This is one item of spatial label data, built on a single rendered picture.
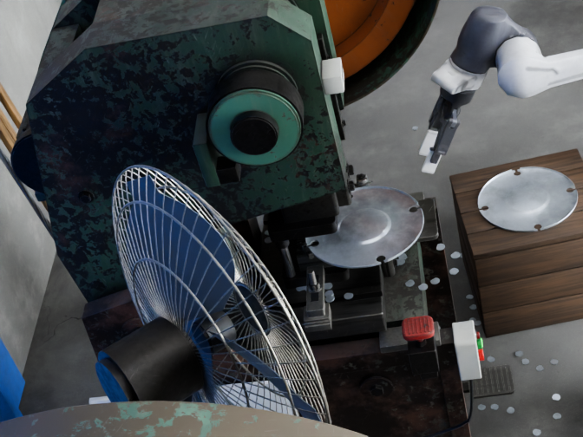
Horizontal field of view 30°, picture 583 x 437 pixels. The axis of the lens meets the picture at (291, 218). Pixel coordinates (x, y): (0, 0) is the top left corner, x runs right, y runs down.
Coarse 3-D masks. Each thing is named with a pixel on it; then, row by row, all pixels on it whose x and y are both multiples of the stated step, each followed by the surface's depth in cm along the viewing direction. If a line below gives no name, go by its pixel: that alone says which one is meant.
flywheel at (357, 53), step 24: (336, 0) 264; (360, 0) 264; (384, 0) 261; (408, 0) 260; (336, 24) 268; (360, 24) 268; (384, 24) 264; (336, 48) 272; (360, 48) 269; (384, 48) 268
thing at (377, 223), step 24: (360, 192) 273; (384, 192) 271; (360, 216) 265; (384, 216) 263; (408, 216) 262; (312, 240) 263; (336, 240) 261; (360, 240) 258; (384, 240) 257; (408, 240) 256; (336, 264) 254; (360, 264) 253
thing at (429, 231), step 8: (416, 200) 266; (424, 200) 265; (432, 200) 265; (416, 208) 264; (424, 208) 263; (432, 208) 263; (424, 216) 261; (432, 216) 260; (424, 224) 259; (432, 224) 258; (424, 232) 257; (432, 232) 256; (416, 240) 256; (424, 240) 256; (384, 264) 264; (392, 264) 265; (384, 272) 266; (392, 272) 266
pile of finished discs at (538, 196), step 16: (496, 176) 332; (512, 176) 331; (528, 176) 330; (544, 176) 328; (560, 176) 327; (480, 192) 328; (496, 192) 327; (512, 192) 325; (528, 192) 323; (544, 192) 322; (560, 192) 321; (576, 192) 320; (480, 208) 324; (496, 208) 322; (512, 208) 320; (528, 208) 318; (544, 208) 317; (560, 208) 316; (496, 224) 317; (512, 224) 315; (528, 224) 314; (544, 224) 313
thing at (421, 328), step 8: (408, 320) 239; (416, 320) 239; (424, 320) 238; (432, 320) 238; (408, 328) 237; (416, 328) 237; (424, 328) 236; (432, 328) 236; (408, 336) 236; (416, 336) 235; (424, 336) 235
